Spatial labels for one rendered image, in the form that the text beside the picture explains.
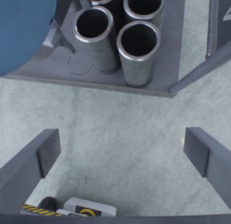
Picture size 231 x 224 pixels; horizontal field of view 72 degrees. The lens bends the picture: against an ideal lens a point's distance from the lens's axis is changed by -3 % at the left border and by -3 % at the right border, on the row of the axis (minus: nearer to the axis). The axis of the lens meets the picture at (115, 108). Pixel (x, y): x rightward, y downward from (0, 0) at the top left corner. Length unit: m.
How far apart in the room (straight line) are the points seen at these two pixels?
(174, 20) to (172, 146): 0.64
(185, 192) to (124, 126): 0.48
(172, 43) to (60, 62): 0.53
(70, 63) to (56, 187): 0.72
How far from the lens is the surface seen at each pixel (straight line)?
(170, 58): 0.78
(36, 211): 0.83
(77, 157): 1.03
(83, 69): 0.79
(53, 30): 0.37
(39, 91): 1.17
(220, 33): 0.49
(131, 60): 0.47
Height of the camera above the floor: 0.95
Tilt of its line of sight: 78 degrees down
